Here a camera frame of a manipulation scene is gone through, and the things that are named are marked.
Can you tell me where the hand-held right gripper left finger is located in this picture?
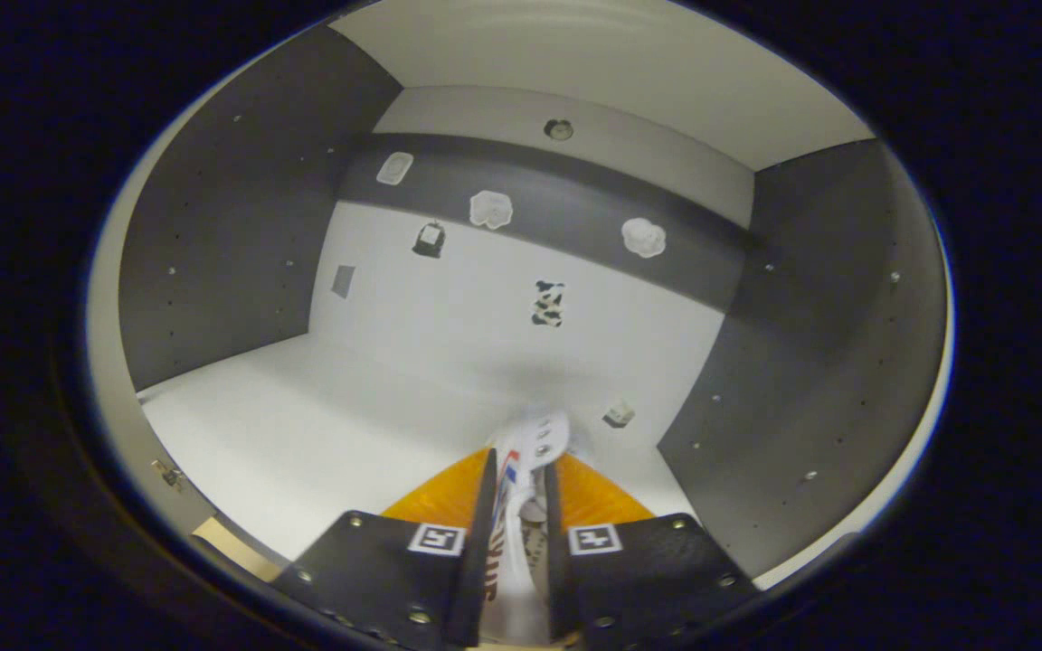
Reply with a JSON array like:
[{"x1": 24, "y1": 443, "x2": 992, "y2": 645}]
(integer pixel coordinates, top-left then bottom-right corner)
[{"x1": 270, "y1": 446, "x2": 498, "y2": 650}]

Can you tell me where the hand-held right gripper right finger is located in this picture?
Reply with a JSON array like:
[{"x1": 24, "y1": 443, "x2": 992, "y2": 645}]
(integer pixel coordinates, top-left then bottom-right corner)
[{"x1": 542, "y1": 450, "x2": 763, "y2": 647}]

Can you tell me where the white shoe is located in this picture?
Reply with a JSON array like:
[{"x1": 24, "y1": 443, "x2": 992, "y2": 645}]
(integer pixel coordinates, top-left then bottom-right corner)
[{"x1": 480, "y1": 411, "x2": 573, "y2": 647}]

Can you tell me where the white shoe cabinet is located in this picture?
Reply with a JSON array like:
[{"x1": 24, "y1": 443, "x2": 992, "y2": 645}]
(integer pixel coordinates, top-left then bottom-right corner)
[{"x1": 87, "y1": 0, "x2": 956, "y2": 598}]

